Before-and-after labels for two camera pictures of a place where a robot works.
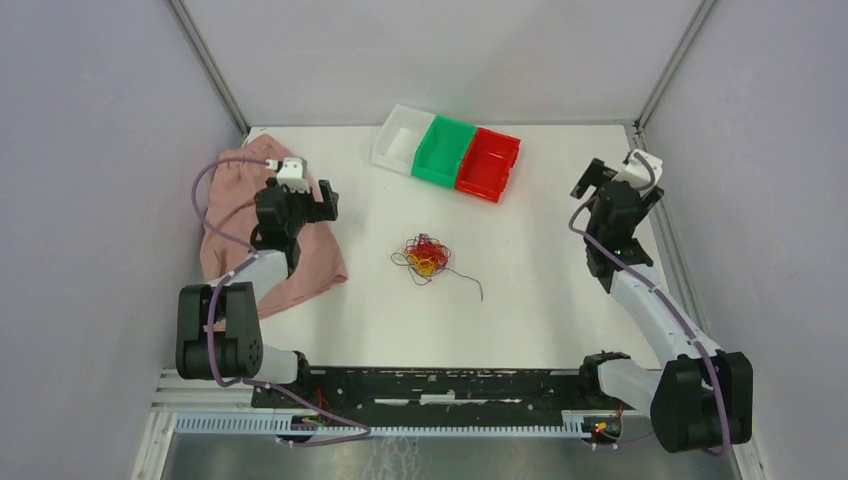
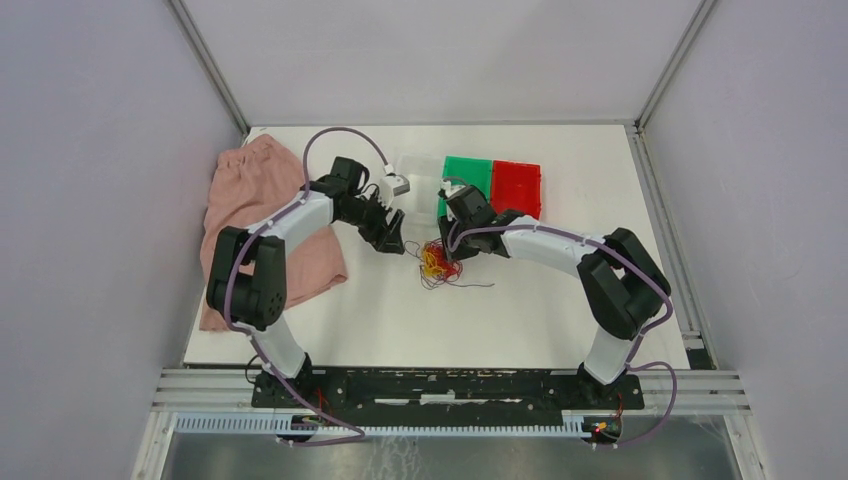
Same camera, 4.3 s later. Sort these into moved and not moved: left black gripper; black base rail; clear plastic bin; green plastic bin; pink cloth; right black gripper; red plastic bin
Moved: left black gripper; green plastic bin; red plastic bin; clear plastic bin; right black gripper
Not moved: black base rail; pink cloth
